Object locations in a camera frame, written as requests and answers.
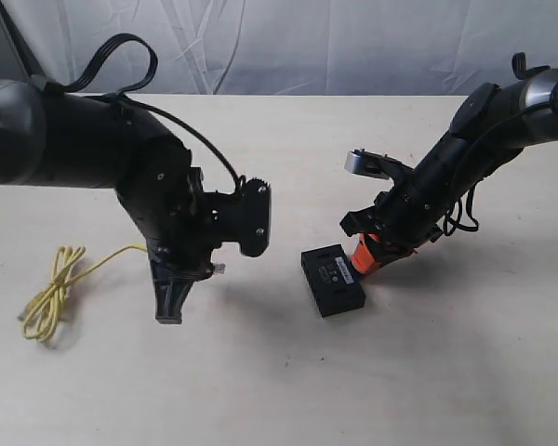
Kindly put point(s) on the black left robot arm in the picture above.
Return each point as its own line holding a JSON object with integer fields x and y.
{"x": 70, "y": 141}

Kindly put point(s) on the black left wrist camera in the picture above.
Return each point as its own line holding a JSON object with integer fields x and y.
{"x": 243, "y": 217}

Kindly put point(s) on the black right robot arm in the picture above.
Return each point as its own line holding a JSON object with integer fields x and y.
{"x": 492, "y": 127}

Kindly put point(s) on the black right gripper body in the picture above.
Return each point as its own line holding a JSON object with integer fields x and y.
{"x": 413, "y": 211}

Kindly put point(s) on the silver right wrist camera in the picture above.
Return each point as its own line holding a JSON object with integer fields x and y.
{"x": 364, "y": 163}

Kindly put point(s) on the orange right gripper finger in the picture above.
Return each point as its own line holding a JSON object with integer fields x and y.
{"x": 372, "y": 254}

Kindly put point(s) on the black network switch box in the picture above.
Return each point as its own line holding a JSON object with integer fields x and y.
{"x": 335, "y": 286}

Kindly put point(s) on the white backdrop curtain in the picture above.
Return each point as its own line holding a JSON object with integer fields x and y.
{"x": 282, "y": 47}

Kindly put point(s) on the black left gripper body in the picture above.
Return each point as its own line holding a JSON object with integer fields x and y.
{"x": 179, "y": 237}

